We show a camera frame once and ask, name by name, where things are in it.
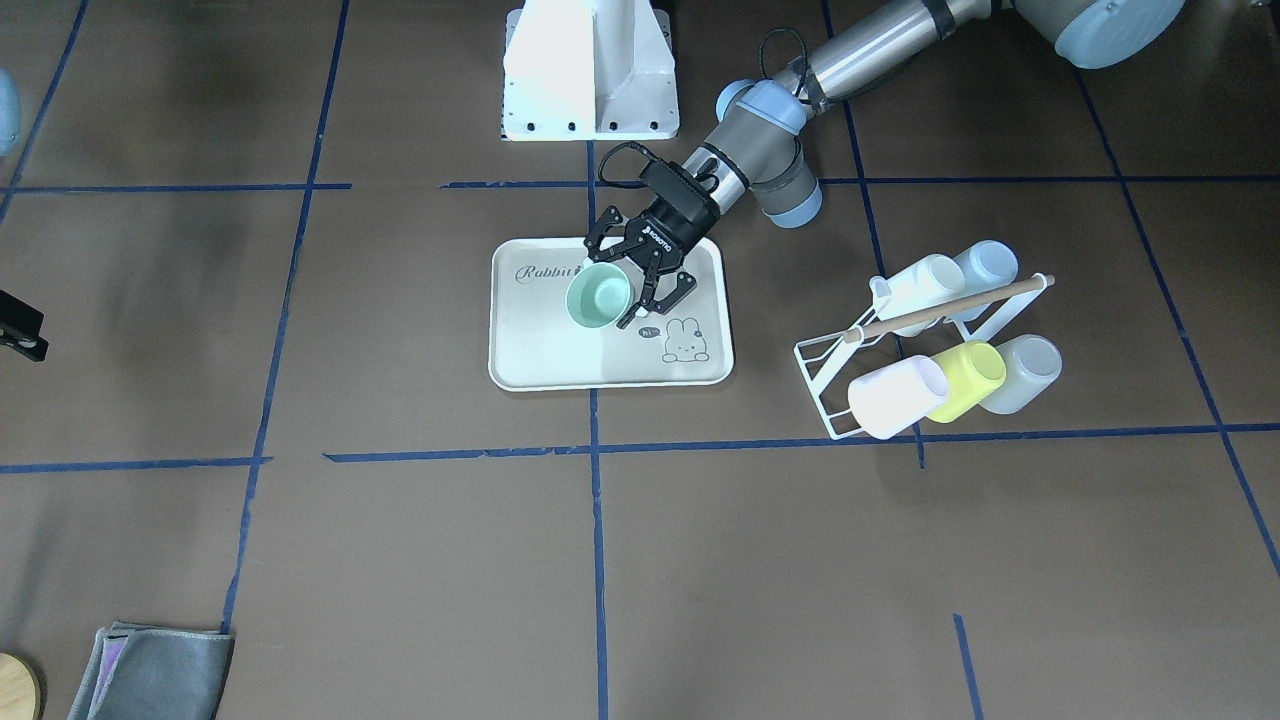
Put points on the green cup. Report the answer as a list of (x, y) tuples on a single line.
[(599, 295)]

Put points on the yellow cup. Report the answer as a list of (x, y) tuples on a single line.
[(973, 371)]

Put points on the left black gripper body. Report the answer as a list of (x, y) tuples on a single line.
[(668, 236)]

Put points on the light blue cup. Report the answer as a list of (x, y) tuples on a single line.
[(987, 265)]

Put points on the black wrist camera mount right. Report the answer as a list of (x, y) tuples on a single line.
[(20, 328)]

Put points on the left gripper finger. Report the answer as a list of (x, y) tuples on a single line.
[(613, 237), (654, 292)]

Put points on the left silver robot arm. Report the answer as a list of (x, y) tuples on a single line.
[(756, 146)]

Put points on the pink cup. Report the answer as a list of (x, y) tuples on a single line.
[(896, 396)]

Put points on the grey folded cloth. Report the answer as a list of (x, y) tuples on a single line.
[(141, 671)]

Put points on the white pedestal column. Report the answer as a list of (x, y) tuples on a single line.
[(587, 71)]

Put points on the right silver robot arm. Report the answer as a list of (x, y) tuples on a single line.
[(10, 114)]

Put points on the grey cup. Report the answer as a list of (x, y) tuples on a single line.
[(1032, 364)]

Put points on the white wire cup rack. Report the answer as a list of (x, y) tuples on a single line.
[(823, 360)]

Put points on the wooden mug tree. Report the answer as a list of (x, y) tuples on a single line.
[(21, 695)]

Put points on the white cup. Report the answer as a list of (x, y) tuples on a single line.
[(933, 280)]

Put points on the cream rabbit tray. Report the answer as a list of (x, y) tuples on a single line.
[(535, 345)]

